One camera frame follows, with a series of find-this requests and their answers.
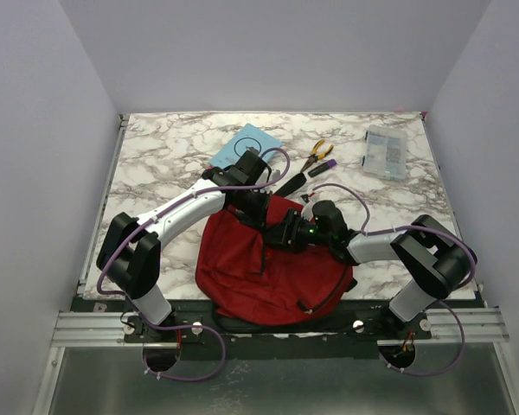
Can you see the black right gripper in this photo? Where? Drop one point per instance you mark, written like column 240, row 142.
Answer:
column 281, row 236

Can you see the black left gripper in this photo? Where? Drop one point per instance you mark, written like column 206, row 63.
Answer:
column 259, row 219

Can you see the red student backpack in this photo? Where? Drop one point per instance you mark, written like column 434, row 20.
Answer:
column 248, row 280

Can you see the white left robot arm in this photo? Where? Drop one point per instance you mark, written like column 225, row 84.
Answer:
column 130, row 254

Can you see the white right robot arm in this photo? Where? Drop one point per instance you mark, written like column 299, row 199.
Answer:
column 437, row 261

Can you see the light blue book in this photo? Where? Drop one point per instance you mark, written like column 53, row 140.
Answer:
column 250, row 138

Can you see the purple highlighter marker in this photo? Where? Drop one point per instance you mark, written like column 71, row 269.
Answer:
column 322, row 168

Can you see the clear plastic organizer box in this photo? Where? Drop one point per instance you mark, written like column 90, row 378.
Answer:
column 385, row 154

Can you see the yellow handled pliers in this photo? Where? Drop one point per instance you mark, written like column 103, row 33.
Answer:
column 316, row 155

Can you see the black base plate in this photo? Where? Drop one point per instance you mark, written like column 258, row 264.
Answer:
column 354, row 328

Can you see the aluminium mounting rail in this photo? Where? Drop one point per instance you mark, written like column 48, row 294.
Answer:
column 441, row 326

